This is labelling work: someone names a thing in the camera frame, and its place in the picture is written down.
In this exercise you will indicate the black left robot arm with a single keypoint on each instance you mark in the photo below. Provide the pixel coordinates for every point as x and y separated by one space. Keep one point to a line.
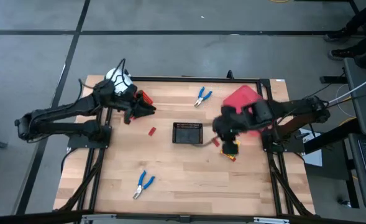
61 110

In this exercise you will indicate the silver rig bracket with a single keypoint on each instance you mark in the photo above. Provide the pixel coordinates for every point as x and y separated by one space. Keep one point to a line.
98 218
271 220

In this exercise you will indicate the black desk foot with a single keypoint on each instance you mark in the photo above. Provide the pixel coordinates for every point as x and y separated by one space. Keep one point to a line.
332 79

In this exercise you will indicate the red plastic basket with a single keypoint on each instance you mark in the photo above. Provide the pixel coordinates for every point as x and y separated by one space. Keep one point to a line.
145 98

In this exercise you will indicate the black plastic basket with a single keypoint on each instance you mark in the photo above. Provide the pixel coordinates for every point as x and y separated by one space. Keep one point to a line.
187 133

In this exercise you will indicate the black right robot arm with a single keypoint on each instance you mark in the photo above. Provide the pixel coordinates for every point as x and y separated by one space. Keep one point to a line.
294 107

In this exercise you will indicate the black aluminium table frame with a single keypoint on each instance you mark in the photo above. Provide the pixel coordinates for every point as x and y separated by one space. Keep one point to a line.
182 79

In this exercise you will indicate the black camera rig bar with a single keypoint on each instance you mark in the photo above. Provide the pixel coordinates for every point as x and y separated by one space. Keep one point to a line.
182 218

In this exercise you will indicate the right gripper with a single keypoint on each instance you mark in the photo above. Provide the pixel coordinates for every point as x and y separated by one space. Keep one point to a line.
229 123

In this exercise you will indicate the grey desk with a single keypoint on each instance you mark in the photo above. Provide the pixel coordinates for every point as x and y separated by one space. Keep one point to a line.
364 193
361 93

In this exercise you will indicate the pink red plastic tray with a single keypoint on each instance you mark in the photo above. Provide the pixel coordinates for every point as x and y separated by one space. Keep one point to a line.
241 96

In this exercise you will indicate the white paper sheet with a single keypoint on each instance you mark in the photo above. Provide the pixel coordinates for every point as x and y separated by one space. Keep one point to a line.
314 158

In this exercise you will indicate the yellow green crayon box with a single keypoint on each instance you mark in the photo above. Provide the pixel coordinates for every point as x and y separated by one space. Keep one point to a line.
226 155

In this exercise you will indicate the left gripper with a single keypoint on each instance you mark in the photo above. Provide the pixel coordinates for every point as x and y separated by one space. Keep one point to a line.
130 107

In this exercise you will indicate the person's shoe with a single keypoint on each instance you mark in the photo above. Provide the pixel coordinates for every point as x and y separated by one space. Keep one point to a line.
336 35
341 54

